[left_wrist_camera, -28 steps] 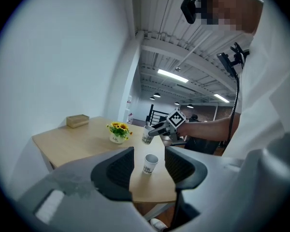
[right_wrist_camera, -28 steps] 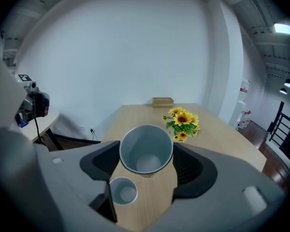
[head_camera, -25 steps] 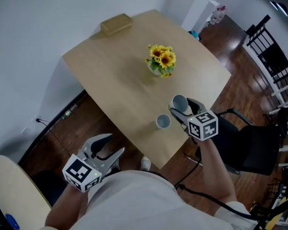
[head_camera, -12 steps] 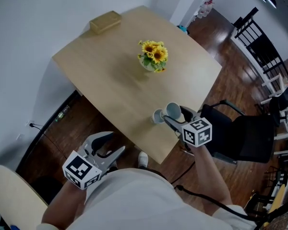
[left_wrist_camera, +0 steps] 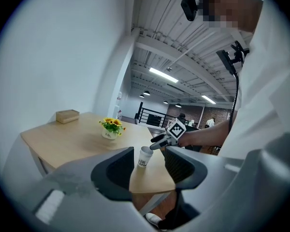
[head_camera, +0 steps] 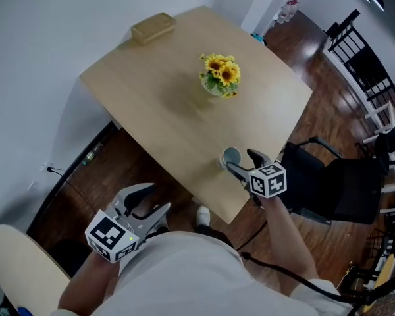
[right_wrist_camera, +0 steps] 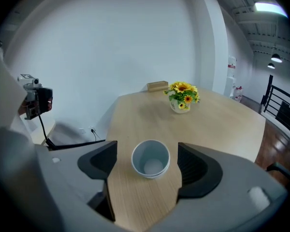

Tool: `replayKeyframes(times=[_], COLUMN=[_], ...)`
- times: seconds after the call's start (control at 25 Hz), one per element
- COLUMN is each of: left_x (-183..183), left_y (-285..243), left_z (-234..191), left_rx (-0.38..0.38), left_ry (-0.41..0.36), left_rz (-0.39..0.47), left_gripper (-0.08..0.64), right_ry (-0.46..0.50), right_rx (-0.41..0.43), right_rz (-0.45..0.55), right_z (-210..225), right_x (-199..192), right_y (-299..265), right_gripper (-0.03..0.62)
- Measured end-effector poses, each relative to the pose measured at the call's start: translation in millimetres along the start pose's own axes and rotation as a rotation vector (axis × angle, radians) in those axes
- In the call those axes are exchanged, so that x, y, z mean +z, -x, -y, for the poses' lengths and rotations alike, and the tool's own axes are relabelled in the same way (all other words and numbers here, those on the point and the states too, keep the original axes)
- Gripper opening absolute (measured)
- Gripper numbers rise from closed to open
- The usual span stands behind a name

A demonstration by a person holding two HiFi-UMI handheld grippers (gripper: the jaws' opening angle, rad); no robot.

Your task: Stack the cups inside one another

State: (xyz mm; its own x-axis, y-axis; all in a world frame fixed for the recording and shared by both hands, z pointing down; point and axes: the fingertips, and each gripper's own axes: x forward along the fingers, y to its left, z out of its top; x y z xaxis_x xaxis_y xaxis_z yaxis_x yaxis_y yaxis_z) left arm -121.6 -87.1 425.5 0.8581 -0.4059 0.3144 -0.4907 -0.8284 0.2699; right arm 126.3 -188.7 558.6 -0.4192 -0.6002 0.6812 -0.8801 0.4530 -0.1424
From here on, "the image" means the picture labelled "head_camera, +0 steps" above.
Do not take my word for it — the person's white shoe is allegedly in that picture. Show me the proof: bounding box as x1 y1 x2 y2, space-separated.
195 205 212 227

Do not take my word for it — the sunflower bouquet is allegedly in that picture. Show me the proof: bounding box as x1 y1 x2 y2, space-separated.
199 53 242 99

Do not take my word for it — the wall socket with plug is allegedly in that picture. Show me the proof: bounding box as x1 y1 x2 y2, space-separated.
40 162 64 178

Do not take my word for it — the white shelf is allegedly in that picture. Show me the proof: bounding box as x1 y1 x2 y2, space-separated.
265 0 302 26

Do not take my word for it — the black cable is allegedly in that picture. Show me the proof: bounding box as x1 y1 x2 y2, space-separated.
239 251 395 309

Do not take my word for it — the white chair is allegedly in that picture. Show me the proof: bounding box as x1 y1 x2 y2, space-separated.
361 101 395 214

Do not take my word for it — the person's white shirt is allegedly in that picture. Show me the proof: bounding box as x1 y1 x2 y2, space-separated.
95 230 352 316

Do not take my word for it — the person's right forearm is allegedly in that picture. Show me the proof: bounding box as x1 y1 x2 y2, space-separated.
264 195 319 293

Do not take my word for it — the black office chair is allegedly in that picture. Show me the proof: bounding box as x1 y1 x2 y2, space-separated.
278 136 388 226

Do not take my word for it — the grey cup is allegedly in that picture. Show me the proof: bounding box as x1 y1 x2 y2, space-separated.
215 146 243 171

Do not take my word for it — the wooden box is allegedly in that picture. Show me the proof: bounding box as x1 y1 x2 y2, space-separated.
130 11 177 45

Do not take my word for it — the person's left forearm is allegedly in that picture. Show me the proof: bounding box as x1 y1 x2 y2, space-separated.
57 250 120 313

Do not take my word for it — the white vase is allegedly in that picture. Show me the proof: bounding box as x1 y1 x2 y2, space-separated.
200 77 225 97

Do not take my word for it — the black railing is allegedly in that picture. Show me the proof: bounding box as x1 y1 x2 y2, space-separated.
325 9 395 120

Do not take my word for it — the yellow chair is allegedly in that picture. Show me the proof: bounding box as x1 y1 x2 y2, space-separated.
361 254 395 313

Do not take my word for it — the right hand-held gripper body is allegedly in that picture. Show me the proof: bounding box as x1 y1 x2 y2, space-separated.
240 161 288 207

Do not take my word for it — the round beige table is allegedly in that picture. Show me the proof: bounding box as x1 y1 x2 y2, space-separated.
0 224 72 316

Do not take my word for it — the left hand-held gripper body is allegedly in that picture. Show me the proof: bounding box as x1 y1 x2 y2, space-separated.
84 189 146 265

